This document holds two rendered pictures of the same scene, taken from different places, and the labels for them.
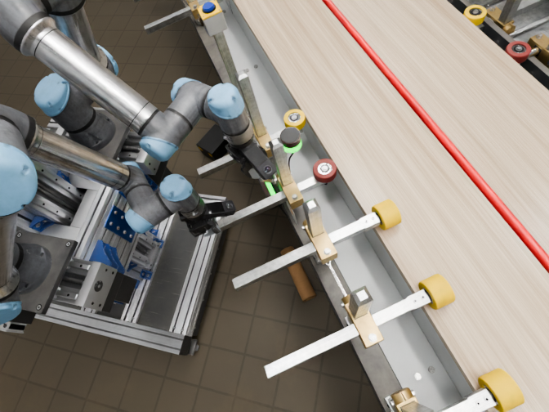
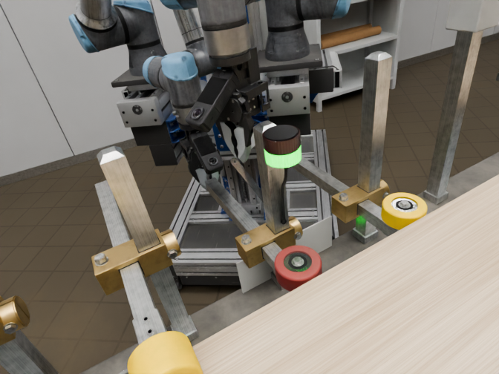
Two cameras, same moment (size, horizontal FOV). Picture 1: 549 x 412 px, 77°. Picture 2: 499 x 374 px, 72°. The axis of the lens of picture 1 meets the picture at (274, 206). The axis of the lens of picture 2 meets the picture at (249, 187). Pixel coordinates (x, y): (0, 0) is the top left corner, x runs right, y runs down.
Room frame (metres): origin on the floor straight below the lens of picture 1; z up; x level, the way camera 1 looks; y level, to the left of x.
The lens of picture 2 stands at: (0.38, -0.56, 1.35)
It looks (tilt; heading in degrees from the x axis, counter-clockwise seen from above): 34 degrees down; 70
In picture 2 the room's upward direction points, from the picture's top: 9 degrees counter-clockwise
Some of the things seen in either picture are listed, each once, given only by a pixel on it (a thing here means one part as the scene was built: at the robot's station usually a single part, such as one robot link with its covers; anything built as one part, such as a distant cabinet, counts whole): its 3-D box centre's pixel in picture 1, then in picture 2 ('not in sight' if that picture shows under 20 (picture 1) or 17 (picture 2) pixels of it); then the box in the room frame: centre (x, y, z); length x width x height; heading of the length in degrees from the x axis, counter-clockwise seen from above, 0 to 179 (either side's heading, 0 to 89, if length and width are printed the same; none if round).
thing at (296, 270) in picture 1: (297, 273); not in sight; (0.51, 0.02, 0.04); 0.30 x 0.08 x 0.08; 3
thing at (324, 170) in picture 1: (325, 176); (299, 281); (0.58, -0.21, 0.85); 0.08 x 0.08 x 0.11
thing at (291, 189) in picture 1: (290, 188); (270, 240); (0.59, -0.08, 0.85); 0.13 x 0.06 x 0.05; 3
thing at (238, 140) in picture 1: (237, 130); (226, 40); (0.59, 0.02, 1.23); 0.08 x 0.08 x 0.05
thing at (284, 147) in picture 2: (290, 137); (281, 139); (0.61, -0.12, 1.09); 0.06 x 0.06 x 0.02
